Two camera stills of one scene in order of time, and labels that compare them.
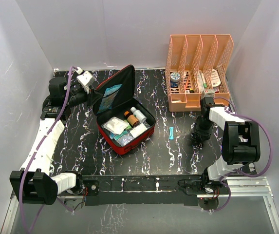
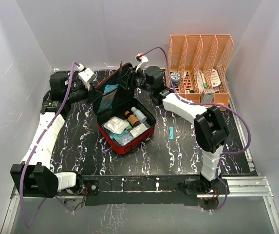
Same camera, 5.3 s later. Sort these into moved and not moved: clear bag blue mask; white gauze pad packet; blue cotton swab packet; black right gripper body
Moved: black right gripper body
Not moved: clear bag blue mask; blue cotton swab packet; white gauze pad packet
